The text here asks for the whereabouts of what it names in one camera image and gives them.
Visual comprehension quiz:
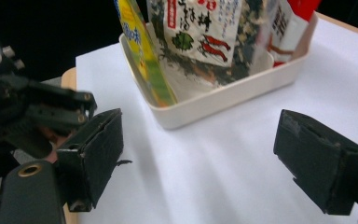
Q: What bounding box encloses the white plastic storage box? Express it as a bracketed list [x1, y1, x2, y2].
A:
[118, 12, 320, 131]

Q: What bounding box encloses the red seasoning packet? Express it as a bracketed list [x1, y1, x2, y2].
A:
[268, 0, 323, 68]

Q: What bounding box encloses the clear dried seaweed packet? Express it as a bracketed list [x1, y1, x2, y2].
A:
[145, 0, 281, 87]

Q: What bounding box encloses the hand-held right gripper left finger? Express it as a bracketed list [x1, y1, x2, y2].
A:
[56, 107, 125, 214]

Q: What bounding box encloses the white table mat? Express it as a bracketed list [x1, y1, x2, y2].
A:
[76, 18, 358, 224]

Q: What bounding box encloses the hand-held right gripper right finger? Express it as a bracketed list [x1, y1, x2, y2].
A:
[273, 108, 358, 217]

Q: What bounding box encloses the yellow green spout pouch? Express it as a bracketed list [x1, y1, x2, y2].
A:
[114, 0, 179, 108]

